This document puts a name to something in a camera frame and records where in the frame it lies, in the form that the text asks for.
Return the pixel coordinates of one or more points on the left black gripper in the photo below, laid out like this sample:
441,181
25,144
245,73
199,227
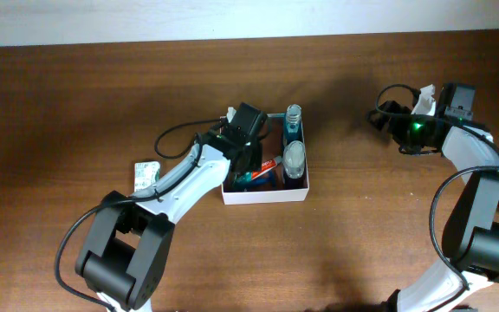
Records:
257,159

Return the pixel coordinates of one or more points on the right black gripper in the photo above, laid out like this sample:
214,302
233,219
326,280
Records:
396,128

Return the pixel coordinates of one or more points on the blue disposable razor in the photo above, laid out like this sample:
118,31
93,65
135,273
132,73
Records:
267,179

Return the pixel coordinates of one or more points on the red white Colgate toothpaste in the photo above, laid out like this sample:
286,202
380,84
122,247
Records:
251,178

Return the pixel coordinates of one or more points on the dark blue soap bottle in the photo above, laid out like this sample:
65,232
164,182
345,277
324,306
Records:
294,165

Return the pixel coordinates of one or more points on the teal Listerine mouthwash bottle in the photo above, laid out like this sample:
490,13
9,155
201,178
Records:
291,125

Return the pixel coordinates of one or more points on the white green soap packet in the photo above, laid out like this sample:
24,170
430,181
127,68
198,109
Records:
145,174

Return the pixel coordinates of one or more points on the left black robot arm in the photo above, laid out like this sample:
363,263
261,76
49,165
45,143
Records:
124,254

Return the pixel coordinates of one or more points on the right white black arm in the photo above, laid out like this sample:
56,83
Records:
464,213

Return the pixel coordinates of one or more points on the white square cardboard box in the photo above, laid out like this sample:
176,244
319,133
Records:
268,193

